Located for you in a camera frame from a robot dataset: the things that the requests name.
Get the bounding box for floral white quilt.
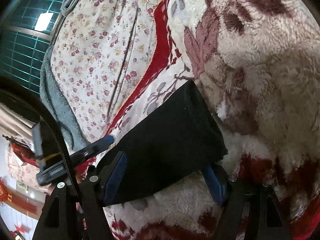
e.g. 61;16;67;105
49;0;176;143

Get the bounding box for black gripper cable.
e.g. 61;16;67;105
0;76;83;198

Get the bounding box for teal fleece jacket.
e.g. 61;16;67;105
40;0;88;152

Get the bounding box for red wall decoration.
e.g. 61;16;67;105
0;178;37;214

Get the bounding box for red white plush blanket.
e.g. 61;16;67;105
103;0;319;239

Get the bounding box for black pants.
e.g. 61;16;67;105
96;80;228;207

